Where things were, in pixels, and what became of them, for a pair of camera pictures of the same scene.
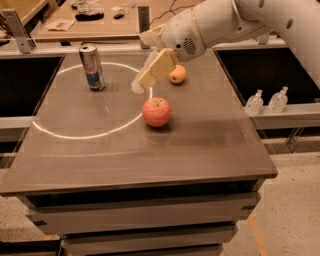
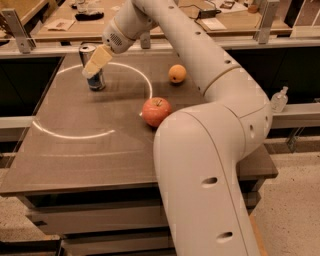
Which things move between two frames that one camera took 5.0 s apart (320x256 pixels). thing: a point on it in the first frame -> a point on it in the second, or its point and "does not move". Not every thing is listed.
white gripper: x=179 y=36 -> x=115 y=38
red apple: x=156 y=112 does not move
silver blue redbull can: x=93 y=67 does not move
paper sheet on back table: x=60 y=24 does not move
